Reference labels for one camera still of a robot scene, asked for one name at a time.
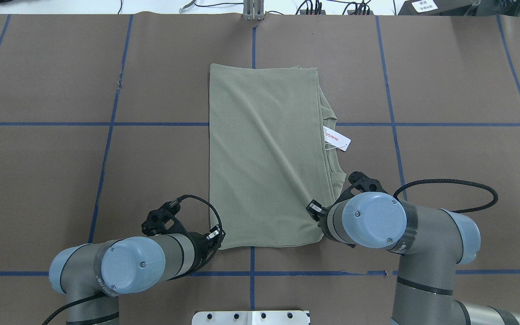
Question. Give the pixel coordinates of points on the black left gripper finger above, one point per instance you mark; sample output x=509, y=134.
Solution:
x=215, y=237

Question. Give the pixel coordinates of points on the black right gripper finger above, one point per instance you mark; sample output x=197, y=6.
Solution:
x=315, y=210

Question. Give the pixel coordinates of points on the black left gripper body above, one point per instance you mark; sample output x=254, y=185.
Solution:
x=201, y=249

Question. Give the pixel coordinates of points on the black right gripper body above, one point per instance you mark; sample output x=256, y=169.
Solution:
x=316, y=211

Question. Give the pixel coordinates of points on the olive green long-sleeve shirt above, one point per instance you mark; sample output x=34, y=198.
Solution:
x=268, y=157

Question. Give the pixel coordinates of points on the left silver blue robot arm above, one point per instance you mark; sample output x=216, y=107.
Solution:
x=92, y=276

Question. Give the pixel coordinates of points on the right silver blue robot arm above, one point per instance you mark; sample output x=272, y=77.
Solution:
x=431, y=244

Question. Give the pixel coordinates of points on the white Miniso hang tag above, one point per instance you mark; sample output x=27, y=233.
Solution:
x=335, y=140

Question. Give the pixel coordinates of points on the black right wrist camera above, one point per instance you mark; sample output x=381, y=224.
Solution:
x=361, y=182

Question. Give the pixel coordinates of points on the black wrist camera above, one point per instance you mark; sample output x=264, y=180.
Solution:
x=163, y=221
x=361, y=182

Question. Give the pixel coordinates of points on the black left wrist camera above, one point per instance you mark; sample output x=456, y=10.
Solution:
x=163, y=221

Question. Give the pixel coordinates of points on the white pedestal column base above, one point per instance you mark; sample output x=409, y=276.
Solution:
x=274, y=317

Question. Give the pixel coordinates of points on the aluminium frame post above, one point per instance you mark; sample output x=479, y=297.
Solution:
x=253, y=10

